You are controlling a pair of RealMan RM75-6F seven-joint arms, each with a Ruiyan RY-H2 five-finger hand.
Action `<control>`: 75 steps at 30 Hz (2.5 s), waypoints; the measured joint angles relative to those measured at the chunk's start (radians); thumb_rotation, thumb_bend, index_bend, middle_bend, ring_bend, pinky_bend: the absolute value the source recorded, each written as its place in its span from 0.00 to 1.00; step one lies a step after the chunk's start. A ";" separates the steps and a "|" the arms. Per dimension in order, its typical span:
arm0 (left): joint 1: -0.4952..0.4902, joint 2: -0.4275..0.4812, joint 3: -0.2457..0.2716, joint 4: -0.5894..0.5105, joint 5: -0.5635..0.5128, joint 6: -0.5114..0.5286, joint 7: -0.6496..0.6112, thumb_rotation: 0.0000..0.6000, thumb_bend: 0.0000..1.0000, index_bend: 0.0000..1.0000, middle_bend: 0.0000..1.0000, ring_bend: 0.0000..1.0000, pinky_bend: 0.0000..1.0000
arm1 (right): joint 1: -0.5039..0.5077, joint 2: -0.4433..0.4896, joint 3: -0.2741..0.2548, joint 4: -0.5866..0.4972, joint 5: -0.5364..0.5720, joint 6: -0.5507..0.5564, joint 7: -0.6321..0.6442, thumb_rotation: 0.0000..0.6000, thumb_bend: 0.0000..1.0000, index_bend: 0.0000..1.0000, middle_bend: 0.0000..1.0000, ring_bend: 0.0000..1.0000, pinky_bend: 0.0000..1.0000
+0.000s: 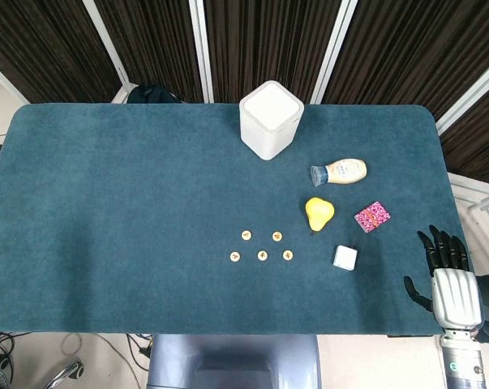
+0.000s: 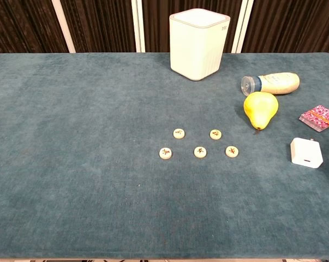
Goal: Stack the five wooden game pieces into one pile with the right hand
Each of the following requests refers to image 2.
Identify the white square trash bin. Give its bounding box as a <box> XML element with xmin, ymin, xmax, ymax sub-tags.
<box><xmin>169</xmin><ymin>8</ymin><xmax>231</xmax><ymax>82</ymax></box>

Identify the teal table cloth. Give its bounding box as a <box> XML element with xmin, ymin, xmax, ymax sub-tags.
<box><xmin>0</xmin><ymin>52</ymin><xmax>329</xmax><ymax>260</ymax></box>

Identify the yellow pear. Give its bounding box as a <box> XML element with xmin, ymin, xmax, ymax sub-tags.
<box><xmin>243</xmin><ymin>91</ymin><xmax>279</xmax><ymax>135</ymax></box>

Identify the cream mayonnaise squeeze bottle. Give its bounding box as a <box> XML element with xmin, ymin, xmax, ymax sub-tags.
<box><xmin>241</xmin><ymin>72</ymin><xmax>301</xmax><ymax>97</ymax></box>

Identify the white charger adapter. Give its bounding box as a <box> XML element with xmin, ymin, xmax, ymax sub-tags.
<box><xmin>290</xmin><ymin>137</ymin><xmax>324</xmax><ymax>169</ymax></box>

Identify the pink patterned card box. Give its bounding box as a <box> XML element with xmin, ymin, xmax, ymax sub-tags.
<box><xmin>298</xmin><ymin>104</ymin><xmax>329</xmax><ymax>133</ymax></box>

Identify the white partition frame post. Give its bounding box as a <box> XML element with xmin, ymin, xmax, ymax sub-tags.
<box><xmin>230</xmin><ymin>0</ymin><xmax>255</xmax><ymax>54</ymax></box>
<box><xmin>51</xmin><ymin>0</ymin><xmax>77</xmax><ymax>53</ymax></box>
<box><xmin>130</xmin><ymin>0</ymin><xmax>147</xmax><ymax>53</ymax></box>

